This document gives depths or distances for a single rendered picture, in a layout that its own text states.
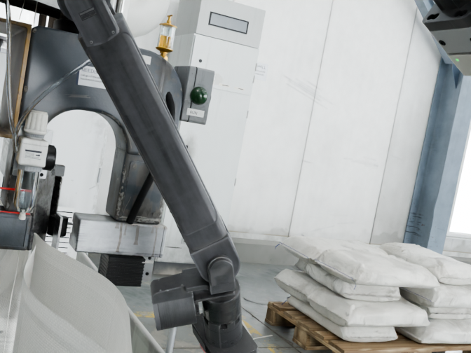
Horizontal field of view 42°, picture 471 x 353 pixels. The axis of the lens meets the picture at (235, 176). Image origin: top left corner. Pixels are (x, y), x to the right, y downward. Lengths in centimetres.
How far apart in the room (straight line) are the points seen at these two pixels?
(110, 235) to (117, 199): 6
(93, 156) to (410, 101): 379
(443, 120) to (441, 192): 77
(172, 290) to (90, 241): 19
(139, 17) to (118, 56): 342
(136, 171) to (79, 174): 280
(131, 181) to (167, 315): 23
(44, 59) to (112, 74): 22
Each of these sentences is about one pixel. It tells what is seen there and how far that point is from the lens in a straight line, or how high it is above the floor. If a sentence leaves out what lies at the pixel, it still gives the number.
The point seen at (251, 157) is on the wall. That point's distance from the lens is 563.
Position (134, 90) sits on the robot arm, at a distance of 74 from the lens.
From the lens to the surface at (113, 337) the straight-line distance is 71.
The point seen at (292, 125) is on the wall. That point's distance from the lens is 580.
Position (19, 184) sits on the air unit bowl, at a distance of 90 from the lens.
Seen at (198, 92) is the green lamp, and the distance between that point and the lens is 99.
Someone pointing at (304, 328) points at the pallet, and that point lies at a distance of 383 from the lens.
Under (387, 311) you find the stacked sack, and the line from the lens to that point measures 366.
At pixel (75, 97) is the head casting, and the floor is 125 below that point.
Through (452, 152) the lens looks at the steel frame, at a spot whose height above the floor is 136.
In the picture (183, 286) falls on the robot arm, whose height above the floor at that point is 102.
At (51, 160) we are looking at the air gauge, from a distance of 89.
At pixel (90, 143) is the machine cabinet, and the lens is 377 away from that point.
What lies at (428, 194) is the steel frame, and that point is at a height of 88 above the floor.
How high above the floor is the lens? 125
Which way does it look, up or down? 5 degrees down
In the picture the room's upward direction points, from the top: 10 degrees clockwise
